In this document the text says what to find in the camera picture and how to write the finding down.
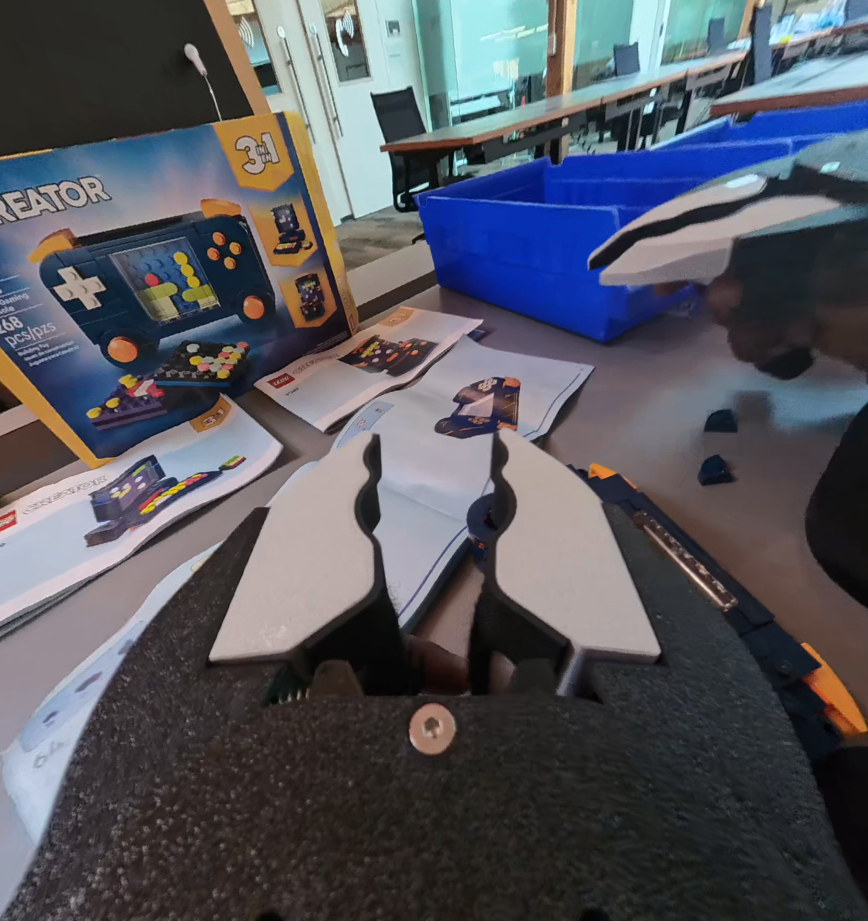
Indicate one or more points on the short wooden desk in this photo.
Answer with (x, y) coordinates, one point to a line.
(801, 93)

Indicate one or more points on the black office chair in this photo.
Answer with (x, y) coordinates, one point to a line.
(398, 115)

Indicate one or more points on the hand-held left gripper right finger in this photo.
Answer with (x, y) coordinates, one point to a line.
(571, 568)

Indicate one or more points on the glass door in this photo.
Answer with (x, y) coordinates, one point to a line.
(362, 144)

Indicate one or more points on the long wooden desk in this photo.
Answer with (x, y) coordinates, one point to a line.
(520, 119)

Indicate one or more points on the blue plastic bin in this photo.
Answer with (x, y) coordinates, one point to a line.
(520, 237)

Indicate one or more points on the dark blue toy brick console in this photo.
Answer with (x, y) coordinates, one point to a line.
(758, 619)

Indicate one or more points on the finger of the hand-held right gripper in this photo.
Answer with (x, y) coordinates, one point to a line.
(678, 259)
(678, 208)

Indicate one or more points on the dark blue quarter-round brick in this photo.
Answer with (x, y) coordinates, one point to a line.
(716, 471)
(720, 421)

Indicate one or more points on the instruction booklet purple toy cover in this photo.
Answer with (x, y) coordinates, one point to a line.
(45, 568)

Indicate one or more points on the open instruction booklet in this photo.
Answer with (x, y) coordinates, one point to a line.
(542, 388)

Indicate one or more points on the instruction booklet black board cover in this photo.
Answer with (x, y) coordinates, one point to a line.
(312, 388)

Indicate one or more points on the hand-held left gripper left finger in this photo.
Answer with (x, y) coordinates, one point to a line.
(304, 568)

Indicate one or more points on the person's right hand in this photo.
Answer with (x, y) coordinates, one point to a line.
(740, 316)

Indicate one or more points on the toy brick set box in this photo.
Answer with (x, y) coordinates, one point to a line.
(153, 216)

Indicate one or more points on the black padded armrest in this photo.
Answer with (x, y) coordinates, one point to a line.
(858, 504)

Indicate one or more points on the black wall board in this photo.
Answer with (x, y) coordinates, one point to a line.
(81, 65)

